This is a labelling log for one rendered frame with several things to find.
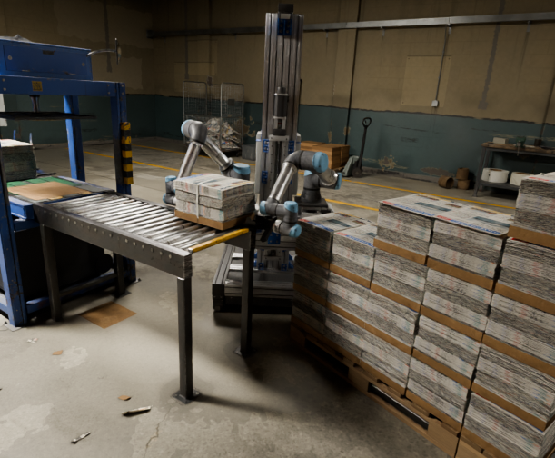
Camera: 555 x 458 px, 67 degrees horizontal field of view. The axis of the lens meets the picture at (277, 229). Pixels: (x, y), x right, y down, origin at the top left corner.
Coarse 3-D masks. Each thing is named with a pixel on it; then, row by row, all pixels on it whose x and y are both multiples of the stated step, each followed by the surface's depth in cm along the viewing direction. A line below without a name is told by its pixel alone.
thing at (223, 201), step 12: (228, 180) 246; (240, 180) 246; (204, 192) 229; (216, 192) 223; (228, 192) 226; (240, 192) 234; (252, 192) 243; (204, 204) 231; (216, 204) 226; (228, 204) 227; (240, 204) 235; (252, 204) 245; (204, 216) 234; (216, 216) 229; (228, 216) 229; (240, 216) 239
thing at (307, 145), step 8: (304, 144) 903; (312, 144) 891; (320, 144) 868; (328, 144) 875; (336, 144) 883; (344, 144) 891; (328, 152) 832; (336, 152) 845; (344, 152) 872; (336, 160) 849; (344, 160) 877; (336, 168) 848
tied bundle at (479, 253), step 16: (448, 224) 174; (432, 240) 181; (448, 240) 176; (464, 240) 171; (480, 240) 165; (496, 240) 160; (432, 256) 182; (448, 256) 177; (464, 256) 171; (480, 256) 167; (496, 256) 162; (480, 272) 167; (496, 272) 164
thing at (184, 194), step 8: (192, 176) 250; (200, 176) 250; (208, 176) 251; (216, 176) 253; (224, 176) 255; (176, 184) 240; (184, 184) 236; (192, 184) 233; (176, 192) 242; (184, 192) 238; (192, 192) 234; (176, 200) 244; (184, 200) 240; (192, 200) 236; (176, 208) 246; (184, 208) 242; (192, 208) 238
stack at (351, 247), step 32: (320, 224) 240; (352, 224) 243; (320, 256) 239; (352, 256) 220; (384, 256) 204; (320, 288) 244; (352, 288) 223; (416, 288) 192; (448, 288) 179; (480, 288) 169; (320, 320) 249; (384, 320) 209; (416, 320) 194; (480, 320) 170; (352, 352) 230; (384, 352) 212; (448, 352) 184; (480, 352) 174; (352, 384) 234; (384, 384) 218; (416, 384) 200; (448, 384) 186; (448, 448) 191
